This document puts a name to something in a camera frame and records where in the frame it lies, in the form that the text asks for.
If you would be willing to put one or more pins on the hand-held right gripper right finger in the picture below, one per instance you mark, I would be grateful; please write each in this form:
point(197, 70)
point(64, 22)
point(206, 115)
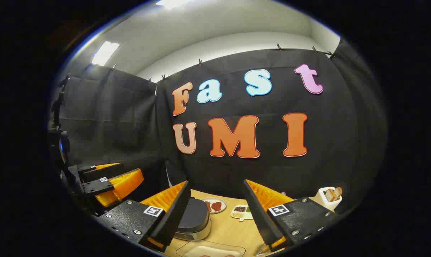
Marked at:
point(258, 214)

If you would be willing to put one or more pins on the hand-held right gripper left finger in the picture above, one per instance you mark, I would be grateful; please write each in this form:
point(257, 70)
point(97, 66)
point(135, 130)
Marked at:
point(176, 214)

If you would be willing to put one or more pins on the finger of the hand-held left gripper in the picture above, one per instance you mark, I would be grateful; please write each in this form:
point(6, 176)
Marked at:
point(101, 173)
point(122, 185)

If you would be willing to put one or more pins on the dark grey rice cooker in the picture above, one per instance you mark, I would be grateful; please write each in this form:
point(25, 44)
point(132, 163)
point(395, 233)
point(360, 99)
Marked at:
point(195, 217)

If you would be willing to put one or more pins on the clear plastic rice tray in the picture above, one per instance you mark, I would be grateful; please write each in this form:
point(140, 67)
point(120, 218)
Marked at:
point(181, 250)

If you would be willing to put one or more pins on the white divided bean dish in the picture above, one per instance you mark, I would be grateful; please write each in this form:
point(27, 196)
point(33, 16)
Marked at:
point(241, 213)

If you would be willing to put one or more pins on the round white plate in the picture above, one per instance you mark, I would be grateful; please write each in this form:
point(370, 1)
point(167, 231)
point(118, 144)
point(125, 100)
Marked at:
point(203, 204)

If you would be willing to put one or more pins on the brown meat slice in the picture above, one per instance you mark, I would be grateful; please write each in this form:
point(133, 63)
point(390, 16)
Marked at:
point(208, 206)
point(216, 206)

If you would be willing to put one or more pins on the white toaster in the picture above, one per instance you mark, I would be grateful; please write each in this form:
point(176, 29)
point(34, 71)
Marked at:
point(324, 205)

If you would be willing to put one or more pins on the row of small backdrop clips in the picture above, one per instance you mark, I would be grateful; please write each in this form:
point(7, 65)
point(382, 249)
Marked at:
point(200, 62)

